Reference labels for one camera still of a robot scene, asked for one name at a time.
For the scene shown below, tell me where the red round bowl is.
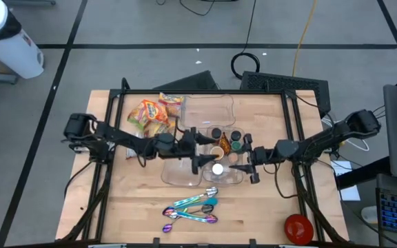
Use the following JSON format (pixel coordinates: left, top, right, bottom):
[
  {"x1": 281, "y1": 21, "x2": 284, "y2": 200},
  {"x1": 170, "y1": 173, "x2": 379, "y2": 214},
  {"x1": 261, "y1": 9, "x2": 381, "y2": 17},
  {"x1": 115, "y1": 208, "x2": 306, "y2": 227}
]
[{"x1": 284, "y1": 214, "x2": 315, "y2": 246}]

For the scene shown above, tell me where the yellow-red noodle packet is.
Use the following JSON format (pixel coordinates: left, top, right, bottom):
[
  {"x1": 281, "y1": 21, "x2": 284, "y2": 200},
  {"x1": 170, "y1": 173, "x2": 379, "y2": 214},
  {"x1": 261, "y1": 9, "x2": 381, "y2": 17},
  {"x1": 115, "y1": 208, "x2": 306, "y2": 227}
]
[{"x1": 159, "y1": 92, "x2": 185, "y2": 117}]

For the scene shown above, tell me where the white cable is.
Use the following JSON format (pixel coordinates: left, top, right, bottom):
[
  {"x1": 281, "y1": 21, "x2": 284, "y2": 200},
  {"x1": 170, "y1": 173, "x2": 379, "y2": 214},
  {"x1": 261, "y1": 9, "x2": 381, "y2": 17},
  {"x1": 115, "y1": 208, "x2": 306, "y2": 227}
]
[{"x1": 322, "y1": 116, "x2": 371, "y2": 152}]

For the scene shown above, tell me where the black aluminium frame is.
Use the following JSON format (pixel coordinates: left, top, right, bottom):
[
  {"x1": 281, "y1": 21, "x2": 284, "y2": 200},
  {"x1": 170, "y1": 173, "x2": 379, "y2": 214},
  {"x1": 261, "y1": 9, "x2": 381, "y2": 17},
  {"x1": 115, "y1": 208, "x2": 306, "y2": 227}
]
[{"x1": 60, "y1": 77, "x2": 350, "y2": 248}]

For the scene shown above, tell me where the small clear plastic bin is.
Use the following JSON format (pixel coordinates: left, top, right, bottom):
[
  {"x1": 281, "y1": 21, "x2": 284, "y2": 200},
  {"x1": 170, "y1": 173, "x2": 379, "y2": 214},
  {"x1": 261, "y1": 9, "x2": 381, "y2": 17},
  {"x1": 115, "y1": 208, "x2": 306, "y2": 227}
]
[
  {"x1": 201, "y1": 125, "x2": 246, "y2": 185},
  {"x1": 160, "y1": 129, "x2": 208, "y2": 188}
]

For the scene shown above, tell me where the black coiled cable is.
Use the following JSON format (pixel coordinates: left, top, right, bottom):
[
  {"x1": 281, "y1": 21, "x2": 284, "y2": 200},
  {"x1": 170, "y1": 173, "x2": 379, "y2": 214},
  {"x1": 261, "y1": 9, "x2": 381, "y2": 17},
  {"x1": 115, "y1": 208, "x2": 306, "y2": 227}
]
[{"x1": 230, "y1": 0, "x2": 261, "y2": 80}]

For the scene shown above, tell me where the white trash can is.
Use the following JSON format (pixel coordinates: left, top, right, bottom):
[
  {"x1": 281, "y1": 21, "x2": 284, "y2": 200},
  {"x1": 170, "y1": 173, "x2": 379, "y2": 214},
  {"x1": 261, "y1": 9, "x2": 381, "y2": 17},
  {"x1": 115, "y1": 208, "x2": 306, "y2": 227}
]
[{"x1": 0, "y1": 0, "x2": 45, "y2": 79}]

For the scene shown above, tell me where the yellow-green noodle packet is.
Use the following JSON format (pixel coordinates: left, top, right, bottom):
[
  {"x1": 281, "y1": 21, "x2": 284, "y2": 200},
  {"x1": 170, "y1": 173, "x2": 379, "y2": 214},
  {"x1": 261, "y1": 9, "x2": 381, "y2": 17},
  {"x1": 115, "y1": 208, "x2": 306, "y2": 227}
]
[{"x1": 126, "y1": 103, "x2": 147, "y2": 131}]

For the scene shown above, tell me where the purple spoon teal handle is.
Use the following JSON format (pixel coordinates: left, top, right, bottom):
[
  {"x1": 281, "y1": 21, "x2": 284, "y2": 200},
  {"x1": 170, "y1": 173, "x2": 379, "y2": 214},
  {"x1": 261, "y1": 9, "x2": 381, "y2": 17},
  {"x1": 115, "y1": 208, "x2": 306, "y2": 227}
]
[{"x1": 170, "y1": 211, "x2": 219, "y2": 225}]

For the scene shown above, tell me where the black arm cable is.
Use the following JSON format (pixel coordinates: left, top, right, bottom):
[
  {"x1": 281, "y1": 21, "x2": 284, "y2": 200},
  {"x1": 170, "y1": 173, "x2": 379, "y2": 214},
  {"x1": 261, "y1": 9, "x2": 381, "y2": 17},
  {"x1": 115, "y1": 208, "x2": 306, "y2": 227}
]
[
  {"x1": 63, "y1": 160, "x2": 94, "y2": 198},
  {"x1": 263, "y1": 165, "x2": 303, "y2": 200}
]

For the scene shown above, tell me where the large clear plastic bin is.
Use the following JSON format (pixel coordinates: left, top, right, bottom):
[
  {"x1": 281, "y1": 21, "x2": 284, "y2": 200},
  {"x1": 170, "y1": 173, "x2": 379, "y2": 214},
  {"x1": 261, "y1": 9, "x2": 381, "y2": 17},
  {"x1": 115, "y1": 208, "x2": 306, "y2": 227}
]
[{"x1": 180, "y1": 93, "x2": 236, "y2": 129}]

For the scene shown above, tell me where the orange instant noodle packet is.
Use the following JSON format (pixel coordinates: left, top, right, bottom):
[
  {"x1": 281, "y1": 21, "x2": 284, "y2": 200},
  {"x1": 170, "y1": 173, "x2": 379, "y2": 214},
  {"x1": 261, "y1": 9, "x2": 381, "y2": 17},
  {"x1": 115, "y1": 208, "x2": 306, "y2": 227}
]
[{"x1": 139, "y1": 99, "x2": 170, "y2": 125}]

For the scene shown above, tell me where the black metal bar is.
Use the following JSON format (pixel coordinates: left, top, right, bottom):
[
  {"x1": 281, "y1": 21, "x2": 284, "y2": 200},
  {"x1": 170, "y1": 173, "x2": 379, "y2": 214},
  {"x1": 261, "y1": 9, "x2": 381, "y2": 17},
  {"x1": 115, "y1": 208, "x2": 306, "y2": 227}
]
[{"x1": 335, "y1": 156, "x2": 392, "y2": 190}]

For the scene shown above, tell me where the silver spoon iridescent handle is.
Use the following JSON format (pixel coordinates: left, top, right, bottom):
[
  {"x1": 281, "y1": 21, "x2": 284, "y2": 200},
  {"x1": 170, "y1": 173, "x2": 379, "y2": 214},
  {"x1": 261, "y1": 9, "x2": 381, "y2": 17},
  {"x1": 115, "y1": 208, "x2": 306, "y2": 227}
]
[{"x1": 173, "y1": 186, "x2": 219, "y2": 207}]

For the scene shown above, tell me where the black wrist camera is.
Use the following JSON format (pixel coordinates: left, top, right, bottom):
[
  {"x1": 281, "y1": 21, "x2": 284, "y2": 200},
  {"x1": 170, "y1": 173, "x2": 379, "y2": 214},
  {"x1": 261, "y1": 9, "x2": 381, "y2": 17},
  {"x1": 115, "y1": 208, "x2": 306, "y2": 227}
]
[
  {"x1": 256, "y1": 148, "x2": 270, "y2": 165},
  {"x1": 178, "y1": 136, "x2": 192, "y2": 158}
]

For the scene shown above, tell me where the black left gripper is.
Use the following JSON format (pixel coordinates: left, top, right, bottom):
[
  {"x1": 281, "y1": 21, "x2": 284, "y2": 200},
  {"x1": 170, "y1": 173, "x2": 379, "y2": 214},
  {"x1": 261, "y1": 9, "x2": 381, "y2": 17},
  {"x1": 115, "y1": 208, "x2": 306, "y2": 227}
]
[{"x1": 176, "y1": 127, "x2": 221, "y2": 175}]

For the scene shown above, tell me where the white paper sheet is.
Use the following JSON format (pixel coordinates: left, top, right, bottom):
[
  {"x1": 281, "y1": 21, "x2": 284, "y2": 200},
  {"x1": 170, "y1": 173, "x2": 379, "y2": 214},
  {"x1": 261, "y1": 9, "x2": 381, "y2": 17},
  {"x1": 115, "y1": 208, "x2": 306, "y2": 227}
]
[{"x1": 329, "y1": 160, "x2": 361, "y2": 202}]

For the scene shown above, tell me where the black flat panel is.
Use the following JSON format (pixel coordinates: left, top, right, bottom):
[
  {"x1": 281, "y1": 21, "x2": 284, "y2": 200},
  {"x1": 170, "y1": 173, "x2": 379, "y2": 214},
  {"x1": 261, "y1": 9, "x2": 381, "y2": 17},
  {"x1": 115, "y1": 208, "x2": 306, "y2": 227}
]
[{"x1": 152, "y1": 70, "x2": 220, "y2": 91}]

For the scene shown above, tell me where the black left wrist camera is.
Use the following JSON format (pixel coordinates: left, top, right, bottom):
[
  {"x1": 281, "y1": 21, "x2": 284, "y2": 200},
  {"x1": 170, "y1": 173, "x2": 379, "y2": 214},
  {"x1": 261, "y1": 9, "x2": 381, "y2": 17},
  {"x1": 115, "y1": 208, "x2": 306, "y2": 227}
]
[{"x1": 178, "y1": 136, "x2": 192, "y2": 158}]

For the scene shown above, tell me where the white computer mouse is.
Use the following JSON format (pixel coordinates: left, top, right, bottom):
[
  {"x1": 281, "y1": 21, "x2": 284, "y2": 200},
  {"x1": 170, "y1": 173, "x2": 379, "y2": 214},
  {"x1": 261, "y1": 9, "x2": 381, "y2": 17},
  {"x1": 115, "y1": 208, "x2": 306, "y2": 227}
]
[{"x1": 360, "y1": 205, "x2": 378, "y2": 225}]

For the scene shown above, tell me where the dark grey metal spoon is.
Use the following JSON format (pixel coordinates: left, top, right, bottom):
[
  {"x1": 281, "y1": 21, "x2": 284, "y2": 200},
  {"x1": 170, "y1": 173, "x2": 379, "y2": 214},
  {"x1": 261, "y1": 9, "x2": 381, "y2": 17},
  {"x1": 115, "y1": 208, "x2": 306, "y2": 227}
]
[{"x1": 179, "y1": 204, "x2": 215, "y2": 221}]

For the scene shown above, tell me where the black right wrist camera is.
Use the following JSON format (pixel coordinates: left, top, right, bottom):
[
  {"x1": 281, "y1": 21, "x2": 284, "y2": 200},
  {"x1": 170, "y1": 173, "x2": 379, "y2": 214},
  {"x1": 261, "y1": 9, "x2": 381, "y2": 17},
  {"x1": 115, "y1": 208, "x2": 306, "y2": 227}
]
[{"x1": 256, "y1": 148, "x2": 270, "y2": 165}]

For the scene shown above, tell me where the yellow cable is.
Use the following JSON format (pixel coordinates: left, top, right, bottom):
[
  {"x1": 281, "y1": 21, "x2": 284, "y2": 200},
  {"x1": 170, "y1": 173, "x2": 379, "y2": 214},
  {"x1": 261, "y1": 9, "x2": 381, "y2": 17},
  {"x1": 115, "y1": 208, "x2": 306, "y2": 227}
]
[{"x1": 291, "y1": 0, "x2": 319, "y2": 77}]

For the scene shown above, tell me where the orange-brown seasoning packet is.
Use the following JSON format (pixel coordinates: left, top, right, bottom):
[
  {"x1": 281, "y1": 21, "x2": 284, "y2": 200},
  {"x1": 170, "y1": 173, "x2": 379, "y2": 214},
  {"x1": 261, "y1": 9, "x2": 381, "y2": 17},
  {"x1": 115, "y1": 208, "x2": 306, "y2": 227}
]
[{"x1": 220, "y1": 134, "x2": 232, "y2": 154}]

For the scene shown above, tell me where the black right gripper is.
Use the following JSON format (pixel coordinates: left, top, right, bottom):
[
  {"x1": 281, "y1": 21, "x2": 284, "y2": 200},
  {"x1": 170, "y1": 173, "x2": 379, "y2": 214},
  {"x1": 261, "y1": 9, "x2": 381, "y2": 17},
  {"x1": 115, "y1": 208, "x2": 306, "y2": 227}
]
[{"x1": 228, "y1": 133, "x2": 274, "y2": 185}]

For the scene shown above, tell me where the black floor cable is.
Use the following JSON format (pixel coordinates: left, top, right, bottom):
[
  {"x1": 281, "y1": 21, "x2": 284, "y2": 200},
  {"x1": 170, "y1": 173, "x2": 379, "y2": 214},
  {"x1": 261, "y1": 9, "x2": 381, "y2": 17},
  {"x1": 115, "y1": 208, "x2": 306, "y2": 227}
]
[{"x1": 155, "y1": 0, "x2": 241, "y2": 17}]

